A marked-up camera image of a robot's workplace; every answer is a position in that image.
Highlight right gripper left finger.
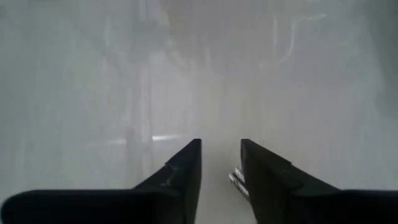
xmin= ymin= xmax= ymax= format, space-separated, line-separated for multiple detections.
xmin=133 ymin=138 xmax=203 ymax=224

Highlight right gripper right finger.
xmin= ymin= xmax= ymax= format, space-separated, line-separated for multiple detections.
xmin=240 ymin=138 xmax=340 ymax=224

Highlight silver battery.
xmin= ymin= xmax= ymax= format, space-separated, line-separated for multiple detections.
xmin=228 ymin=166 xmax=251 ymax=203

